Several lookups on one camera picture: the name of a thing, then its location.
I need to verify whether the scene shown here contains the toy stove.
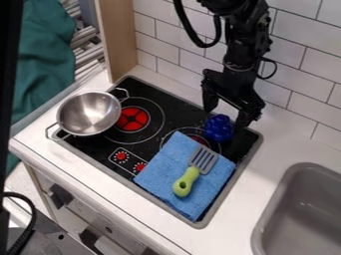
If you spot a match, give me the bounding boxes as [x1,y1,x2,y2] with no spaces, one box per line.
[45,75,264,230]

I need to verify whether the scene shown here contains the silver pan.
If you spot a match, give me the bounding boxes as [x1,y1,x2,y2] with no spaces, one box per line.
[44,87,131,141]

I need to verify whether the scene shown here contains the green cloth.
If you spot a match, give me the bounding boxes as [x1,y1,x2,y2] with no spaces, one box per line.
[5,0,78,173]

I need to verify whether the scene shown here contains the toy sink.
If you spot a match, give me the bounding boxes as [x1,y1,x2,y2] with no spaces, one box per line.
[248,161,341,255]

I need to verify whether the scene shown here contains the blue toy grape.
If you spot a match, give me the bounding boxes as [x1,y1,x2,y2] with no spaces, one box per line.
[203,114,236,143]

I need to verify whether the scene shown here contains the blue cloth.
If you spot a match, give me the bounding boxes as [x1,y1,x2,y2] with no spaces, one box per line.
[132,130,237,223]

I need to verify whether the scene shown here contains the green handled grey spatula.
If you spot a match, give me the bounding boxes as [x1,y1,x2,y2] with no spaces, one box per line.
[171,146,220,198]

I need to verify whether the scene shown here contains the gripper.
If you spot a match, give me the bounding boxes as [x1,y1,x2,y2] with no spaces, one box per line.
[199,64,267,133]

